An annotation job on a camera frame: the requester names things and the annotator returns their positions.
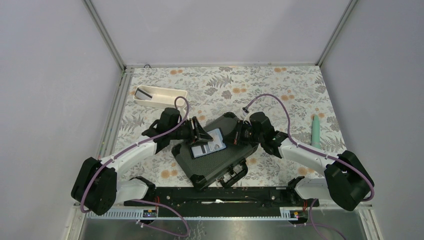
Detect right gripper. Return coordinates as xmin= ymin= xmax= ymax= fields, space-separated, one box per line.
xmin=223 ymin=120 xmax=264 ymax=147

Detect mint green tube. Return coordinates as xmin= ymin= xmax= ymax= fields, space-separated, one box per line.
xmin=311 ymin=115 xmax=321 ymax=149

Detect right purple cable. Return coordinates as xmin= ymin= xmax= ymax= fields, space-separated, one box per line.
xmin=243 ymin=93 xmax=376 ymax=202

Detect white plastic tray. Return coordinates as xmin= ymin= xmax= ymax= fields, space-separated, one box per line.
xmin=133 ymin=85 xmax=188 ymax=109

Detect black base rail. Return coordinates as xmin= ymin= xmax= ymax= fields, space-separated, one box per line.
xmin=144 ymin=186 xmax=319 ymax=220

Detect dark grey hard case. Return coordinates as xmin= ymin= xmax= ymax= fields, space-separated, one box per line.
xmin=171 ymin=112 xmax=258 ymax=191

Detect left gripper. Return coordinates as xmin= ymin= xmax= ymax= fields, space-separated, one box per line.
xmin=169 ymin=117 xmax=213 ymax=148

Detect floral tablecloth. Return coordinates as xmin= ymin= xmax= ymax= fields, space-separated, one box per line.
xmin=113 ymin=66 xmax=347 ymax=187

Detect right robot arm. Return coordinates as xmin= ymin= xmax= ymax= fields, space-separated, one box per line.
xmin=225 ymin=112 xmax=375 ymax=211

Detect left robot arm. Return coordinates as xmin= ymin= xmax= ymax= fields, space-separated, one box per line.
xmin=71 ymin=107 xmax=213 ymax=215

